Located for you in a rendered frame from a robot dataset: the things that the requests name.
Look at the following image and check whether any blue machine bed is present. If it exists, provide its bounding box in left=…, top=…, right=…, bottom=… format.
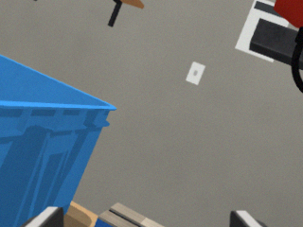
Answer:
left=94, top=202, right=164, bottom=227

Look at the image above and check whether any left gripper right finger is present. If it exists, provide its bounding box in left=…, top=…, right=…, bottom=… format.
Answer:
left=229, top=211, right=267, bottom=227

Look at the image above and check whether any blue plastic crate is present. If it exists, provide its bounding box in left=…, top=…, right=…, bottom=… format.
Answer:
left=0, top=55, right=116, bottom=227

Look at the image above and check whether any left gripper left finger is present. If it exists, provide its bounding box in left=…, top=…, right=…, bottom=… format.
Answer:
left=20, top=206, right=63, bottom=227

